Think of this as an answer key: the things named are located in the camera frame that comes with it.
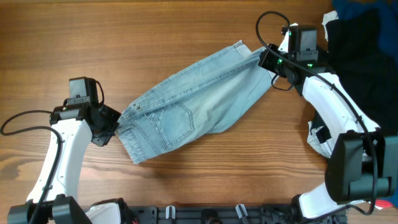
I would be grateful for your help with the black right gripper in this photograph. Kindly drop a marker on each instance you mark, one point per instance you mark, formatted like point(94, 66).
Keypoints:
point(266, 60)

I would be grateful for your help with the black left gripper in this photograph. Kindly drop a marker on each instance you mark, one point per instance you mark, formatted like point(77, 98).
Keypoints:
point(114, 116)

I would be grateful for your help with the light blue denim shorts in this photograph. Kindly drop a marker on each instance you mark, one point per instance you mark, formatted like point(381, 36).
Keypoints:
point(207, 97)

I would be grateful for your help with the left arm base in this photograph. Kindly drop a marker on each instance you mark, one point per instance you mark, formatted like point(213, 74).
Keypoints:
point(112, 211)

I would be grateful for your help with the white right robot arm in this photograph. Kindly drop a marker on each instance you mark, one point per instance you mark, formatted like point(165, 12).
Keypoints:
point(360, 168)

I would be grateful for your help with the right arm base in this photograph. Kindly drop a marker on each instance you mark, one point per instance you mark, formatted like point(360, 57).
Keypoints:
point(308, 208)

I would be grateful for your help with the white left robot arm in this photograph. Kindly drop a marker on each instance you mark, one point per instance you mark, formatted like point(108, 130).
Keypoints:
point(54, 196)

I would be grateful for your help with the white cloth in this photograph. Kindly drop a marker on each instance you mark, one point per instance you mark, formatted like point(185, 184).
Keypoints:
point(330, 16)

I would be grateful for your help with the black garment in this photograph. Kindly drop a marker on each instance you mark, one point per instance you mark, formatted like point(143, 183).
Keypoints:
point(367, 74)

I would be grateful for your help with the grey patterned garment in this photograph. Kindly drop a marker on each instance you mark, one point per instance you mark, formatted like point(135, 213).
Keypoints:
point(320, 140)

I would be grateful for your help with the dark blue garment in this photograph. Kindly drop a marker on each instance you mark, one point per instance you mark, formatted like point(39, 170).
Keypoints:
point(385, 12)

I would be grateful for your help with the red white garment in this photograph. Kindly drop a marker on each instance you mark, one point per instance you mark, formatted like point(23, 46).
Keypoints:
point(382, 204)

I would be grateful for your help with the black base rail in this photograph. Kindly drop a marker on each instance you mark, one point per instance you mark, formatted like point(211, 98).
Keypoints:
point(202, 215)

